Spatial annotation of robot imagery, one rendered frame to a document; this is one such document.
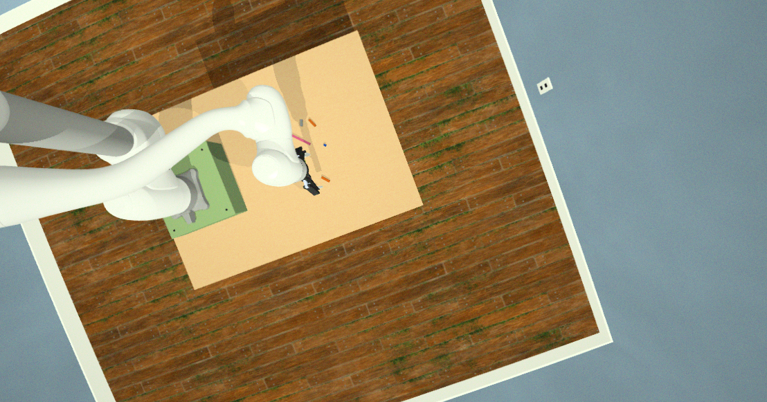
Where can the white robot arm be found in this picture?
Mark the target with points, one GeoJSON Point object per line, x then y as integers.
{"type": "Point", "coordinates": [139, 184]}

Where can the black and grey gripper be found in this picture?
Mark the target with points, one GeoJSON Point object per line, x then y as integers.
{"type": "Point", "coordinates": [309, 185]}

